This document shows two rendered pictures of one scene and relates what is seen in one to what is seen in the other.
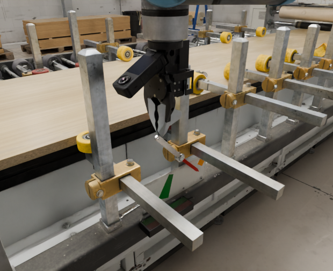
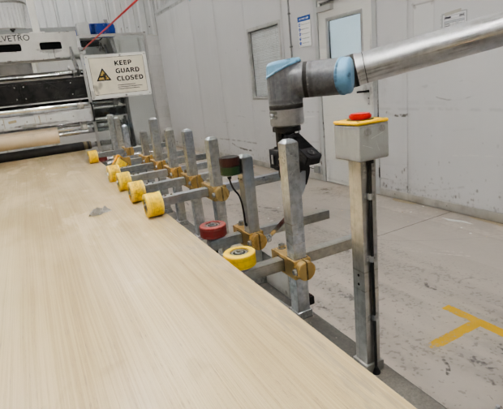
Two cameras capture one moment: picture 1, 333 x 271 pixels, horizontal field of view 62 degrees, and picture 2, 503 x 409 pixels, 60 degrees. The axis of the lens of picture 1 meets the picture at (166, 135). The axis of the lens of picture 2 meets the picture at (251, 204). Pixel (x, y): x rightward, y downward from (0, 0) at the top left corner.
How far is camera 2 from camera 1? 1.23 m
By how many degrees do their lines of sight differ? 69
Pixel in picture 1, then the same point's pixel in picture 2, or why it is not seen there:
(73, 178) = not seen: hidden behind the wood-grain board
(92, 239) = (317, 324)
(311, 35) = (171, 137)
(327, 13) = (15, 138)
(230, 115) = (222, 208)
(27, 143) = (232, 285)
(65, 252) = (333, 337)
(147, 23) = (296, 114)
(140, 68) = (305, 144)
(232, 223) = not seen: hidden behind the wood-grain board
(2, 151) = (247, 295)
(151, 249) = not seen: outside the picture
